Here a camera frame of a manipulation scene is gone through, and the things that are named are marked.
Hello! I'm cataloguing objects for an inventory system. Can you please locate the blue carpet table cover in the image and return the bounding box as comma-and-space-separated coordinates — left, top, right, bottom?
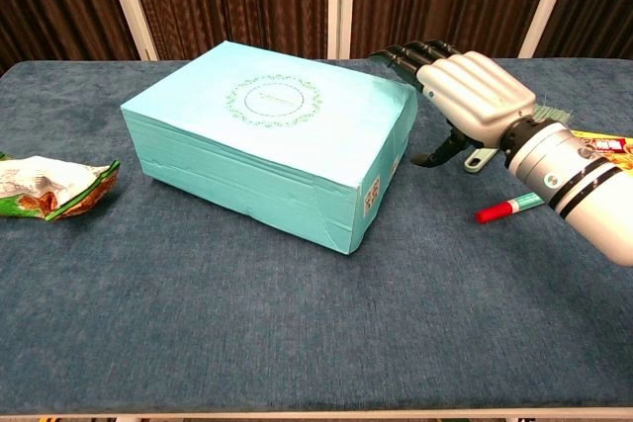
0, 58, 633, 416

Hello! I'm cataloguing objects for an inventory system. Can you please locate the green white snack bag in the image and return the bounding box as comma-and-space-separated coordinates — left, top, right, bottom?
0, 152, 122, 222

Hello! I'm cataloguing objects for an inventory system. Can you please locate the light blue cardboard box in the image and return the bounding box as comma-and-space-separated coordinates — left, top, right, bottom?
120, 40, 419, 256

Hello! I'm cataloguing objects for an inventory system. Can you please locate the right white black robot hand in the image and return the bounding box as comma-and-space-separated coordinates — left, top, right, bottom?
368, 39, 538, 169

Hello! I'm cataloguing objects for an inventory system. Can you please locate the red yellow snack packet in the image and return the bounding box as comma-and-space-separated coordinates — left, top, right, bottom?
568, 128, 633, 166

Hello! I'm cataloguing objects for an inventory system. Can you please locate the green marker with red cap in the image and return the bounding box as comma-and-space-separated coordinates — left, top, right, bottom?
474, 191, 548, 224

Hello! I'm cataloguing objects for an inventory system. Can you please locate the mint green hand brush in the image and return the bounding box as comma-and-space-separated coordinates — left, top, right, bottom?
463, 101, 574, 174

